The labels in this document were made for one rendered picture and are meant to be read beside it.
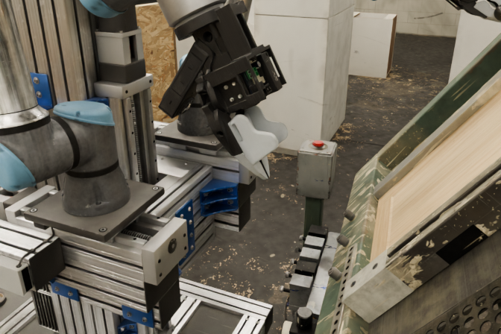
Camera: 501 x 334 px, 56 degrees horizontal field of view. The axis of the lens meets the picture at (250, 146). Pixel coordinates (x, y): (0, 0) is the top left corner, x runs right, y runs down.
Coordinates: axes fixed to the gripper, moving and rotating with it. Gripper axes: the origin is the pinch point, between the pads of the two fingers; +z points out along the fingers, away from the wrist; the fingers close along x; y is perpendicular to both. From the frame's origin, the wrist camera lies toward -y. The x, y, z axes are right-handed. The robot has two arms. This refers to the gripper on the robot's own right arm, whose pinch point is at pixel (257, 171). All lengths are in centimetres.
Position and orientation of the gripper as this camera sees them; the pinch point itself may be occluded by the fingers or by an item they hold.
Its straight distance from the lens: 60.2
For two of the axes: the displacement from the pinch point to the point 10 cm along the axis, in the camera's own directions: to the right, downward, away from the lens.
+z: 4.2, 8.9, 1.9
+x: 4.0, -3.7, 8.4
